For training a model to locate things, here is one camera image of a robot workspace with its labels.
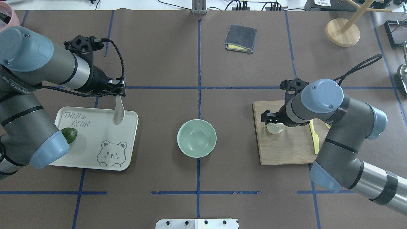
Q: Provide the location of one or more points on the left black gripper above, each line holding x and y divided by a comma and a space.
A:
99, 79

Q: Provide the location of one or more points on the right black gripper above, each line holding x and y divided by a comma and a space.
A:
281, 118

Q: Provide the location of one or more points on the white ceramic spoon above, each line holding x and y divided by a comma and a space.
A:
119, 111

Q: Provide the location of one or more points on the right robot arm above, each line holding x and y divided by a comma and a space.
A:
351, 122

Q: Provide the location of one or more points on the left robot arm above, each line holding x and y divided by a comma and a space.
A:
29, 62

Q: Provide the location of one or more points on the green ceramic bowl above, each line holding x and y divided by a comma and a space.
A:
196, 138

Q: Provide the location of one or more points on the pink bowl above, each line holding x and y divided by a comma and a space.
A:
8, 16

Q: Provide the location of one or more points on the bamboo cutting board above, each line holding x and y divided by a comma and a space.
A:
292, 146

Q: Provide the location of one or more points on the yellow plastic knife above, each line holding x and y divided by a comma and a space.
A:
315, 137

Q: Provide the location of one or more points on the white bear tray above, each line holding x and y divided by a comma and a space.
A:
100, 144

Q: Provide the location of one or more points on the green avocado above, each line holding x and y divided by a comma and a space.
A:
69, 134

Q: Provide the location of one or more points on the grey folded cloth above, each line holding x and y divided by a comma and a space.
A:
240, 38

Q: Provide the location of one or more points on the wooden mug tree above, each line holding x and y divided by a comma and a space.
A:
344, 32

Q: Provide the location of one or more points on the metal scoop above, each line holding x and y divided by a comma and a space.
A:
401, 77

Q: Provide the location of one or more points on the black glass rack tray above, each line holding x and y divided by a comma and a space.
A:
395, 33

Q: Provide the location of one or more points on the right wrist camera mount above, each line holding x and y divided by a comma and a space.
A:
292, 88

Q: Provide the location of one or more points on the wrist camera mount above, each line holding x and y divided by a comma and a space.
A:
292, 88
84, 47

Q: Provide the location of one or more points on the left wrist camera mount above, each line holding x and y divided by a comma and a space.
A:
84, 47

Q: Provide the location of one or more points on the aluminium frame post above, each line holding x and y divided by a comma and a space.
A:
198, 7

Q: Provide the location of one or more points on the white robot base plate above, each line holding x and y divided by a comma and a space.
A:
197, 224

